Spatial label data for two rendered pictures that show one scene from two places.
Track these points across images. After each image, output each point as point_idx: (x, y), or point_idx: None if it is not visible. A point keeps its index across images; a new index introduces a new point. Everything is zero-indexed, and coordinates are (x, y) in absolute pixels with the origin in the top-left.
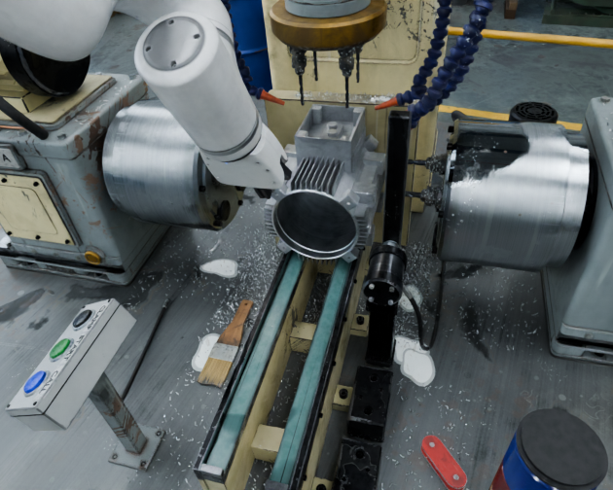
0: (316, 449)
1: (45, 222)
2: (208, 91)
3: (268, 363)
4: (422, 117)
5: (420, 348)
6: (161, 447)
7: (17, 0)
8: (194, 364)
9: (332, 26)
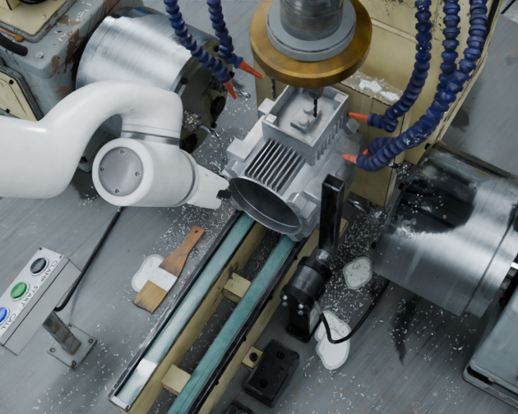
0: (210, 402)
1: (16, 105)
2: (142, 204)
3: (189, 320)
4: (429, 92)
5: (344, 331)
6: (90, 353)
7: (15, 194)
8: (133, 282)
9: (296, 75)
